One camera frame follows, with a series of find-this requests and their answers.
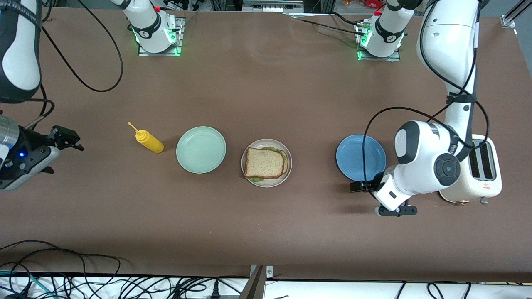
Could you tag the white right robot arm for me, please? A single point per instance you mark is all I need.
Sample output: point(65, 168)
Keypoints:
point(18, 50)

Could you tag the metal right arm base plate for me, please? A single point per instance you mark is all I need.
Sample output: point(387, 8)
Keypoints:
point(179, 37)

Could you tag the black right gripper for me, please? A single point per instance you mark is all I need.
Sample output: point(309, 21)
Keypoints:
point(33, 143)

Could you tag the grey power strip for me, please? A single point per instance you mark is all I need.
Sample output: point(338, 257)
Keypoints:
point(272, 6)

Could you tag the white two-slot toaster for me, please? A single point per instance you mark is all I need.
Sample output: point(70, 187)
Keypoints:
point(482, 182)

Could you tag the yellow mustard squeeze bottle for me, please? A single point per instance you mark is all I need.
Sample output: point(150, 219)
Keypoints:
point(151, 142)

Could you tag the beige plate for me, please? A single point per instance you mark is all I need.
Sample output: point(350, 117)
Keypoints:
point(266, 184)

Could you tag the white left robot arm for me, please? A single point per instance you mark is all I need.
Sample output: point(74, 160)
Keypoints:
point(428, 162)

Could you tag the brown bread slice dark crust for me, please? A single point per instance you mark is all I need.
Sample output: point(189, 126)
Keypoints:
point(264, 162)

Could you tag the aluminium corner profile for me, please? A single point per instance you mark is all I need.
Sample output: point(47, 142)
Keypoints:
point(508, 21)

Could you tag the blue plate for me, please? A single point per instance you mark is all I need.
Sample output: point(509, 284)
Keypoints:
point(353, 158)

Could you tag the red snack packet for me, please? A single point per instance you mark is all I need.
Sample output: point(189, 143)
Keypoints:
point(365, 3)

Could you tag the black power plug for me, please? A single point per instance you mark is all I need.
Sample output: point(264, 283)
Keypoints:
point(215, 290)

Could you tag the mint green plate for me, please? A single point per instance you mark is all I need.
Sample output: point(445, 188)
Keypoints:
point(201, 149)

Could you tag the green lettuce leaf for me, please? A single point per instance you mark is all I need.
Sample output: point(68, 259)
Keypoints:
point(255, 179)

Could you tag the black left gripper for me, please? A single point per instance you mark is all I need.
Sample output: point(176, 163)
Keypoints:
point(367, 184)

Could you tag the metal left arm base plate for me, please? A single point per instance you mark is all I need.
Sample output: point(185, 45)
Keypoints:
point(380, 59)

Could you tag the aluminium profile post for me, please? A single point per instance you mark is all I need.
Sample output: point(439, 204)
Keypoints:
point(253, 288)

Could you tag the metal table bracket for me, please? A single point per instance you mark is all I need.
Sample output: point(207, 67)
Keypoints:
point(269, 272)

